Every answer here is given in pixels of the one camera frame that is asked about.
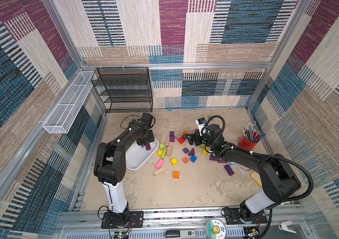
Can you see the red cube block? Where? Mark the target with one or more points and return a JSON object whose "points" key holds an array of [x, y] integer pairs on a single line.
{"points": [[181, 140]]}

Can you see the black wire shelf rack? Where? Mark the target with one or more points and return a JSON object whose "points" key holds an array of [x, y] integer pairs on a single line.
{"points": [[124, 90]]}

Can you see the white wire mesh basket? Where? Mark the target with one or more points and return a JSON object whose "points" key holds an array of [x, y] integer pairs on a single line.
{"points": [[64, 114]]}

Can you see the yellow cube block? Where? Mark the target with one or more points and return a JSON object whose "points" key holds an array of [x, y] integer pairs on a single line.
{"points": [[174, 162]]}

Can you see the clear tape roll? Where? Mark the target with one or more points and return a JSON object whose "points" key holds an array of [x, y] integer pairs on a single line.
{"points": [[243, 169]]}

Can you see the white plastic storage bin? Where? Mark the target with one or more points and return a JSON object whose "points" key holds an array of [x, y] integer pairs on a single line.
{"points": [[137, 156]]}

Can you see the blue cube block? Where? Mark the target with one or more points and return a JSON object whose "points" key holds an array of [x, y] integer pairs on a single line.
{"points": [[193, 159]]}

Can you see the purple cube block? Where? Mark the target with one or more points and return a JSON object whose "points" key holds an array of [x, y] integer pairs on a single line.
{"points": [[172, 138], [185, 150]]}

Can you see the red-orange small cube block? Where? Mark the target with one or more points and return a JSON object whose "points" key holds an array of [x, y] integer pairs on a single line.
{"points": [[185, 160]]}

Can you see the purple triangle block centre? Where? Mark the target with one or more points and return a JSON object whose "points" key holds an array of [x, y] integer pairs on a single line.
{"points": [[192, 152]]}

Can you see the purple cylinder block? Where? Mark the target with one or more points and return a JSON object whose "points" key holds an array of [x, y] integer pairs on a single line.
{"points": [[229, 169]]}

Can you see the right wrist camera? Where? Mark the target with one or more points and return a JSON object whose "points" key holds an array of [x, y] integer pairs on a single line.
{"points": [[201, 122]]}

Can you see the long natural wood block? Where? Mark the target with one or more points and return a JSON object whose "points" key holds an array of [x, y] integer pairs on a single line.
{"points": [[159, 171]]}

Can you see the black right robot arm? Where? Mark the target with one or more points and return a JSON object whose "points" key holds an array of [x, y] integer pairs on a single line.
{"points": [[281, 179]]}

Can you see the green cube block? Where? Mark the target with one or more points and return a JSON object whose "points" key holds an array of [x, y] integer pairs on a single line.
{"points": [[162, 146]]}

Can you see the orange cube block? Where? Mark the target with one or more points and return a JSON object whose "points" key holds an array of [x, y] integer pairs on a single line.
{"points": [[176, 175]]}

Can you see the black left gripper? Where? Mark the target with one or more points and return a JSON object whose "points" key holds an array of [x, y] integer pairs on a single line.
{"points": [[141, 143]]}

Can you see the yellow calculator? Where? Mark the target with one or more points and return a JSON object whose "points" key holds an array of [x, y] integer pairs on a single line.
{"points": [[256, 177]]}

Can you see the purple rectangular block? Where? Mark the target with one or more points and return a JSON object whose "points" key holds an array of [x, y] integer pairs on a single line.
{"points": [[147, 146]]}

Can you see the natural wood block upright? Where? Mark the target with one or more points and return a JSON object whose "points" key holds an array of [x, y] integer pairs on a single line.
{"points": [[169, 150]]}

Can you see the pink rectangular block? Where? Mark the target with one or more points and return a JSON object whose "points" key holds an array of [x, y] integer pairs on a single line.
{"points": [[159, 164]]}

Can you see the round green logo sticker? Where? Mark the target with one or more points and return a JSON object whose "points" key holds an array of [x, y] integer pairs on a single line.
{"points": [[215, 229]]}

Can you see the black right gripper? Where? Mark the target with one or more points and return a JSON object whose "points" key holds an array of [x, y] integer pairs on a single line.
{"points": [[195, 139]]}

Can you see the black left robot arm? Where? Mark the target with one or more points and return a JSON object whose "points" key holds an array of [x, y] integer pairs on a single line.
{"points": [[110, 165]]}

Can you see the red pen holder cup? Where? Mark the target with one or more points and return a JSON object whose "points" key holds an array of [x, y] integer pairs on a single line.
{"points": [[250, 137]]}

